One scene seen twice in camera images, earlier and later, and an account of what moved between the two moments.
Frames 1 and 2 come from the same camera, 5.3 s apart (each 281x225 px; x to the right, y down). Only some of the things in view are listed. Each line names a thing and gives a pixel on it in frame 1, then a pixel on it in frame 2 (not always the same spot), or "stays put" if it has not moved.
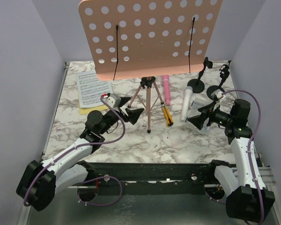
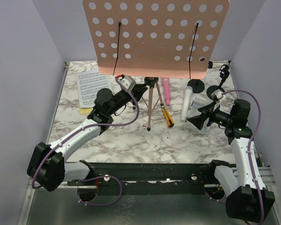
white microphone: (187, 98) stays put
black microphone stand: (224, 75) stays put
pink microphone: (166, 85) stays put
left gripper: (133, 114) -> (138, 91)
